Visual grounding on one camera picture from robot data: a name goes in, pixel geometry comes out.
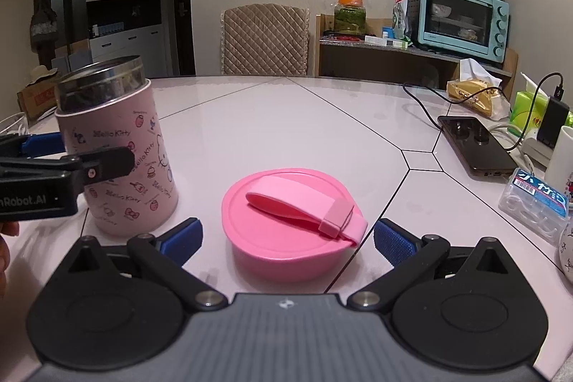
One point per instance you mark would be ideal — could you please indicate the wooden side shelf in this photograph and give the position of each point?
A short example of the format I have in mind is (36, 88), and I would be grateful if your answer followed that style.
(343, 58)

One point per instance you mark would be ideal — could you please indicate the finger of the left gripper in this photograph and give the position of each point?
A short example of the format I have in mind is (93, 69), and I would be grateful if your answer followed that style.
(90, 167)
(31, 146)

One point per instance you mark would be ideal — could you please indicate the brown cardboard box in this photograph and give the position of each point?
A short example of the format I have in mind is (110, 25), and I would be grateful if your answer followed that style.
(35, 99)

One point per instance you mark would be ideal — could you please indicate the green tissue box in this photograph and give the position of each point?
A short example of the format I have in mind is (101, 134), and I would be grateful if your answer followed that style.
(530, 105)

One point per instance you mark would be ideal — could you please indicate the straw hat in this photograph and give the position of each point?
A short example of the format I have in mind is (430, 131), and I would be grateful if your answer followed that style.
(42, 73)

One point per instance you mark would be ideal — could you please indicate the yellow tissue pack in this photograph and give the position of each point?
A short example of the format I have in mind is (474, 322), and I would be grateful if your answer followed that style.
(479, 90)

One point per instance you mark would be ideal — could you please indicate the clear plastic floss box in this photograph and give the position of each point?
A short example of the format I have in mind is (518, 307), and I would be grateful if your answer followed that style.
(537, 205)

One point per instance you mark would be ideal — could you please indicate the quilted beige chair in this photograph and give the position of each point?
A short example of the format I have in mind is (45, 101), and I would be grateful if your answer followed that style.
(270, 40)

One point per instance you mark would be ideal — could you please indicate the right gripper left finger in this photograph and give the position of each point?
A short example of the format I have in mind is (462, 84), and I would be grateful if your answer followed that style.
(161, 259)

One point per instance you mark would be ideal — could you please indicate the white mug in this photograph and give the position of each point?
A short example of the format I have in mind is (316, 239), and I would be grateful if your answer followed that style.
(560, 169)

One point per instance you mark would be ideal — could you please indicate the hanging grey bag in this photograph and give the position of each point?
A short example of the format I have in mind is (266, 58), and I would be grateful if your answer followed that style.
(43, 26)

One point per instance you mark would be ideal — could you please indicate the green white snack bag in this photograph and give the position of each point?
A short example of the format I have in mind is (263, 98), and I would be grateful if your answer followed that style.
(400, 20)

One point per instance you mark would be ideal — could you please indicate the pink bottle cap with strap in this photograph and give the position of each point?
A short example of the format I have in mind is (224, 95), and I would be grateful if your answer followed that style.
(290, 225)

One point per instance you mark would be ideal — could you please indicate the teal toaster oven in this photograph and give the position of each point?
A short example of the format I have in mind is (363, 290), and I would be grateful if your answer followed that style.
(477, 28)

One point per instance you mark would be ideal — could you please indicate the black smartphone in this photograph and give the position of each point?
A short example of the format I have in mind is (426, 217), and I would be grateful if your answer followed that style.
(479, 151)

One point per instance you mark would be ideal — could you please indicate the person's left hand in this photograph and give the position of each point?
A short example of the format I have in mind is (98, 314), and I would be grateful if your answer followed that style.
(8, 229)

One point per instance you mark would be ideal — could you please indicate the orange lid pickle jar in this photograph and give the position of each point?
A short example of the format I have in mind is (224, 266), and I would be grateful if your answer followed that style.
(349, 17)

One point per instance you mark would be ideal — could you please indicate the black power adapter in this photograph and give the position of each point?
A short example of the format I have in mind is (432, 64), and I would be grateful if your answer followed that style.
(555, 117)

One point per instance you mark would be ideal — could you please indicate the pink Hello Kitty bottle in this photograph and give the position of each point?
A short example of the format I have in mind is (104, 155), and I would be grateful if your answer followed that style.
(108, 105)

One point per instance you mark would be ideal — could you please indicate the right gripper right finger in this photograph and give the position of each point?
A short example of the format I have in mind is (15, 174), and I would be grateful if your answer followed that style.
(414, 260)

